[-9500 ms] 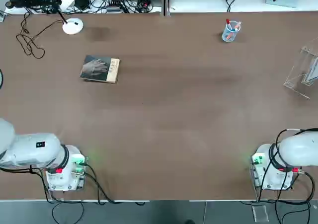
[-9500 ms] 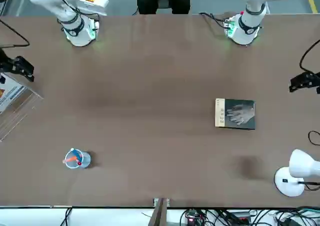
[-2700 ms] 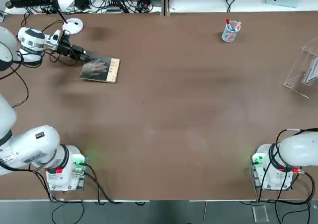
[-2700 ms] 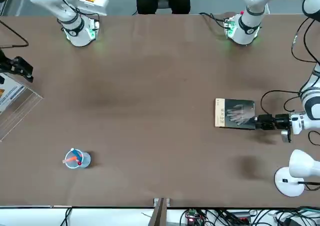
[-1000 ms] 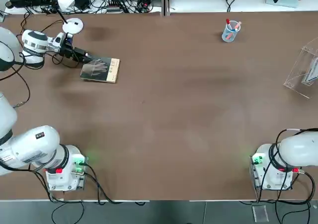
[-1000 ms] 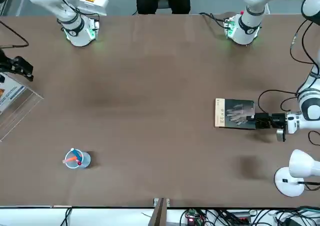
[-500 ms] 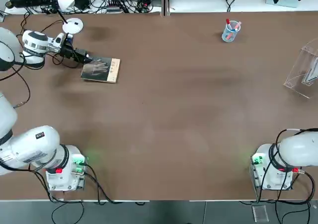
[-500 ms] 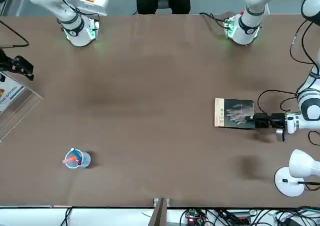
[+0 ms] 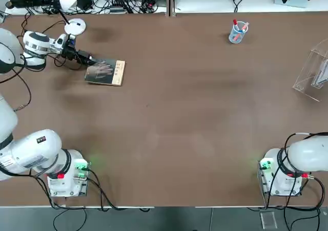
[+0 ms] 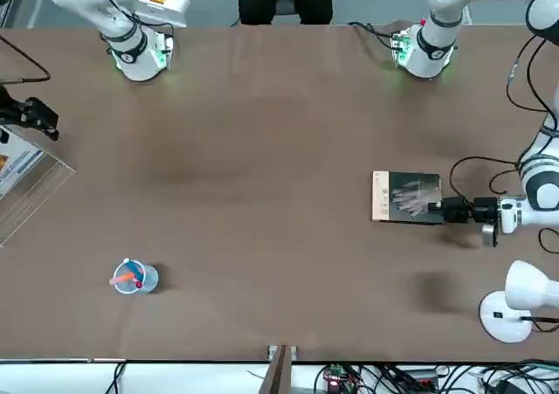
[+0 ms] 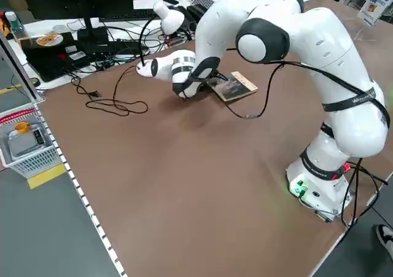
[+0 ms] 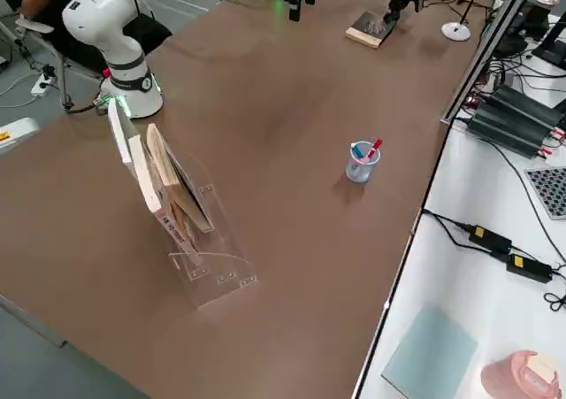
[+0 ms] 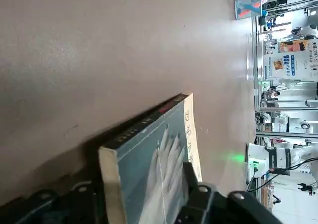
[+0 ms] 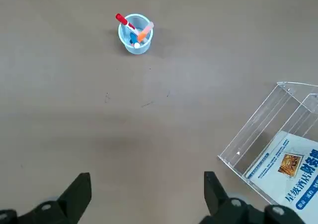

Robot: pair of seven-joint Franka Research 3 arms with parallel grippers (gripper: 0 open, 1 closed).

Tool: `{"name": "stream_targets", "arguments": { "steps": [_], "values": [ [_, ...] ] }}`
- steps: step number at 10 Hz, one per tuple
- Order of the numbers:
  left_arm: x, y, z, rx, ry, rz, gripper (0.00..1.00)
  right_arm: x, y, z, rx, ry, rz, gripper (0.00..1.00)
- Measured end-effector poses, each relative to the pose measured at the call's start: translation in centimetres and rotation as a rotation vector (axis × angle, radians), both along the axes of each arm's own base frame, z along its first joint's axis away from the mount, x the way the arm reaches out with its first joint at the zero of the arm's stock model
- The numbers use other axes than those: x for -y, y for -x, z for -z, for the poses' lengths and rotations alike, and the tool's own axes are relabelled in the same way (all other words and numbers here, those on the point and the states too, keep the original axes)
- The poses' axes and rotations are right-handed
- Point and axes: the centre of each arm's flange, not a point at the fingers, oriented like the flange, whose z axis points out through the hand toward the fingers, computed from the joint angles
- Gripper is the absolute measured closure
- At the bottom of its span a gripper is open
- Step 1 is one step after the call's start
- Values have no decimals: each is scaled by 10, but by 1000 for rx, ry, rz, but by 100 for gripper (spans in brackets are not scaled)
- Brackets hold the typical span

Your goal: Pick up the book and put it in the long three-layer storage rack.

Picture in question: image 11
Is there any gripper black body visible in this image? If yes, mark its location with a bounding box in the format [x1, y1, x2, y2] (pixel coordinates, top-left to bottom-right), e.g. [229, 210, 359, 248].
[189, 57, 222, 83]

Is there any grey picture cover book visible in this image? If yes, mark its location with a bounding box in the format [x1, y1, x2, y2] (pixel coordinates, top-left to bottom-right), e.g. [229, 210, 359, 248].
[208, 71, 259, 103]

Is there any white book with blue print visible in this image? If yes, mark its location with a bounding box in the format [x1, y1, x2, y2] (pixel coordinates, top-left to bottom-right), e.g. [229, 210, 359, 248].
[359, 0, 390, 26]

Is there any small red-lit circuit board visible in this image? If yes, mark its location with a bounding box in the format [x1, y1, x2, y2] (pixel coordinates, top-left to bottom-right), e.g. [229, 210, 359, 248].
[164, 36, 185, 49]

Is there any black finned power supply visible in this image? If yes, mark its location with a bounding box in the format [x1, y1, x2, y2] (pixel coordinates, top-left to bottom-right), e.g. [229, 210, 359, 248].
[186, 5, 205, 25]

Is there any white desk lamp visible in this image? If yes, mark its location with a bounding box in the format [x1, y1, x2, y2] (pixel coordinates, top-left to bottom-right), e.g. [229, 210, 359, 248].
[136, 2, 185, 79]

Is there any black keyboard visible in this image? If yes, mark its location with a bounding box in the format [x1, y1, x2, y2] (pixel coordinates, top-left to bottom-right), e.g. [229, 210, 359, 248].
[98, 9, 162, 22]

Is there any black equipment case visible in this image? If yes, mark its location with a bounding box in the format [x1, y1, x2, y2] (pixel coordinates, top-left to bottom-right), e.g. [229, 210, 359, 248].
[23, 31, 93, 83]

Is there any round disc with orange print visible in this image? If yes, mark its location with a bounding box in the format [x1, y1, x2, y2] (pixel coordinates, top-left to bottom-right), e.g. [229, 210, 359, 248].
[34, 33, 64, 47]

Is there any white toothed edge strip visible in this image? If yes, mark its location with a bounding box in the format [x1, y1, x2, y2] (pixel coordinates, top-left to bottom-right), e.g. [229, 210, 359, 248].
[36, 103, 127, 277]

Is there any yellow cup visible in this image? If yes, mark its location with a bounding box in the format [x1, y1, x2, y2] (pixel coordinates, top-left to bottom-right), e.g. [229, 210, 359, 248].
[14, 122, 31, 136]

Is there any clear plastic bottle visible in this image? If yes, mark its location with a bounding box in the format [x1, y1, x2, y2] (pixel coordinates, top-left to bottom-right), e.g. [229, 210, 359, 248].
[4, 11, 28, 43]

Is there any white plastic basket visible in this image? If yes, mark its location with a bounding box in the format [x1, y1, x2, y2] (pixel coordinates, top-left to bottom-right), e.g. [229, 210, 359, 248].
[0, 103, 61, 179]

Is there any grey digital scale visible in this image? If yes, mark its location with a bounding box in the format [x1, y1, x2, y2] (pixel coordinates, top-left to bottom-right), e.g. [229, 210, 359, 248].
[6, 128, 48, 161]

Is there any person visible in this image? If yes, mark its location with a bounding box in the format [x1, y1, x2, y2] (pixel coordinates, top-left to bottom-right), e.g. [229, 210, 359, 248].
[375, 224, 393, 259]

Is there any black lamp cable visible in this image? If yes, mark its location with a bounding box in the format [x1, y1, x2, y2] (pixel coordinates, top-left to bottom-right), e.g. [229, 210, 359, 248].
[71, 64, 149, 117]

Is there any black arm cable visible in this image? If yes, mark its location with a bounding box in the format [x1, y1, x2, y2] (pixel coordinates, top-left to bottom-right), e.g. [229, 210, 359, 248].
[211, 46, 391, 127]

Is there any black velcro strap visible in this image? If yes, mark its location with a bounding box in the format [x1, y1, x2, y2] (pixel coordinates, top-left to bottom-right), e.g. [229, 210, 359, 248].
[321, 88, 378, 112]

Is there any aluminium frame post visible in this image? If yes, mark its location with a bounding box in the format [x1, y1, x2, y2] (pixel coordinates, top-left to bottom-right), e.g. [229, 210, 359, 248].
[0, 31, 47, 103]

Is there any black base cable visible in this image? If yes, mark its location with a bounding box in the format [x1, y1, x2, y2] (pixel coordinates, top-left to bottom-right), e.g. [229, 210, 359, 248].
[339, 160, 388, 229]

